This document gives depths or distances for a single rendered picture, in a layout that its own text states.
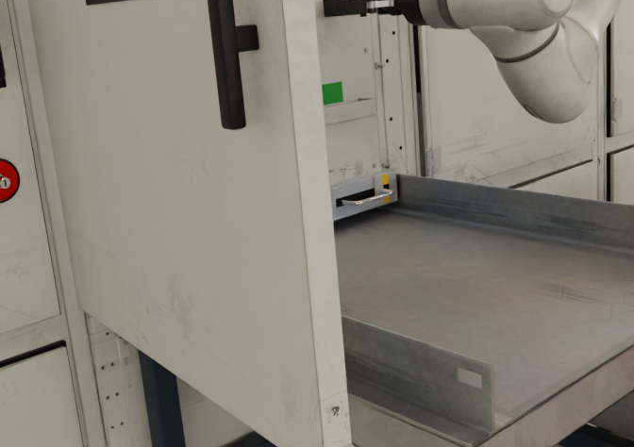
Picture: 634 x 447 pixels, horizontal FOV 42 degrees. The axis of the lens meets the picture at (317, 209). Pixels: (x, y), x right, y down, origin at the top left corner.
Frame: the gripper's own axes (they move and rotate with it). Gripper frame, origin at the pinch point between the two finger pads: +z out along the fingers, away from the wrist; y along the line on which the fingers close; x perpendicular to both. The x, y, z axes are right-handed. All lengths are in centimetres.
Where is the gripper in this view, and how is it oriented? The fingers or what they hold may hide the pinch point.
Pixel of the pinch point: (341, 6)
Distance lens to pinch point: 142.3
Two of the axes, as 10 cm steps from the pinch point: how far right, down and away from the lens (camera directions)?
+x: -0.9, -9.7, -2.5
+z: -6.6, -1.3, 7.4
